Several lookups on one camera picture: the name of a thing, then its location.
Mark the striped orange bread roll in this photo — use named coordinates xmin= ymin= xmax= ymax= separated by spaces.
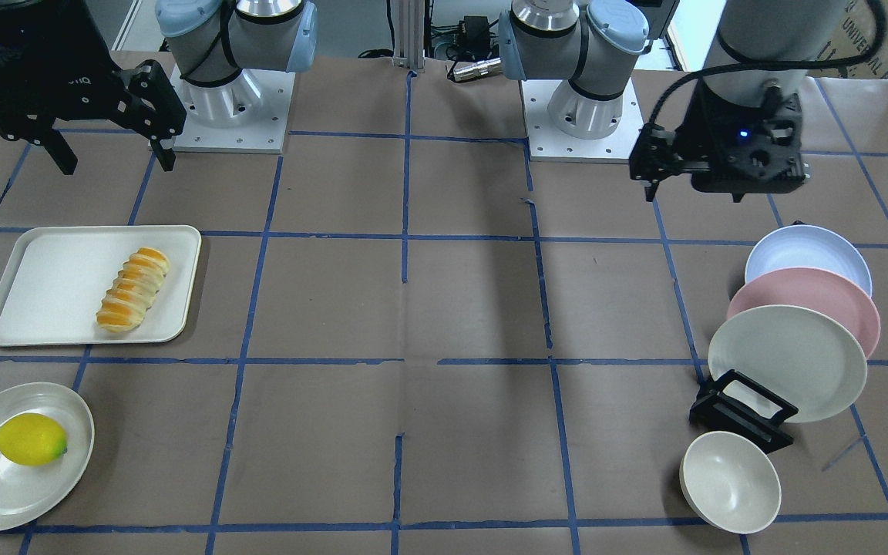
xmin=96 ymin=247 xmax=170 ymax=333

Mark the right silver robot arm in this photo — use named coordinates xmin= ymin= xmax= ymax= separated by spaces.
xmin=0 ymin=1 xmax=317 ymax=175

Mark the black power adapter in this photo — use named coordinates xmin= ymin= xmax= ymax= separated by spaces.
xmin=457 ymin=15 xmax=491 ymax=61

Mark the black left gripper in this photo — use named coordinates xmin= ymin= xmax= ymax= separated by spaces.
xmin=628 ymin=81 xmax=807 ymax=203

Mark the cream plate in rack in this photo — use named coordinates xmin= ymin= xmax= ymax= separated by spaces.
xmin=708 ymin=304 xmax=868 ymax=424

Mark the aluminium frame post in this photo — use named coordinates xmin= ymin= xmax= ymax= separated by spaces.
xmin=390 ymin=1 xmax=430 ymax=73

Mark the yellow lemon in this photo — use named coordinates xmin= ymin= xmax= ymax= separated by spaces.
xmin=0 ymin=413 xmax=68 ymax=466

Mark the white rectangular tray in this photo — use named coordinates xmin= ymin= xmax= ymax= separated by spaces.
xmin=0 ymin=225 xmax=202 ymax=347

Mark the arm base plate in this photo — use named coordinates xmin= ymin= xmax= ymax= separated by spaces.
xmin=520 ymin=79 xmax=644 ymax=164
xmin=170 ymin=67 xmax=298 ymax=155

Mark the blue plate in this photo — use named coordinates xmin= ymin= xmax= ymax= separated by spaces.
xmin=744 ymin=224 xmax=873 ymax=296

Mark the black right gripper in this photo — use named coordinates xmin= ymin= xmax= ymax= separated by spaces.
xmin=0 ymin=1 xmax=187 ymax=175

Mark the cream bowl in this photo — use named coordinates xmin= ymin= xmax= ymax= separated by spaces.
xmin=679 ymin=431 xmax=782 ymax=534

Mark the pink plate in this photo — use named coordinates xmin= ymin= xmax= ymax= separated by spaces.
xmin=725 ymin=267 xmax=881 ymax=356

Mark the cream plate under lemon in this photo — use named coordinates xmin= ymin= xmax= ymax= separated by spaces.
xmin=0 ymin=382 xmax=95 ymax=531

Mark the black dish rack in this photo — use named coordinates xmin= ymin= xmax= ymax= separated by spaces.
xmin=688 ymin=369 xmax=799 ymax=454

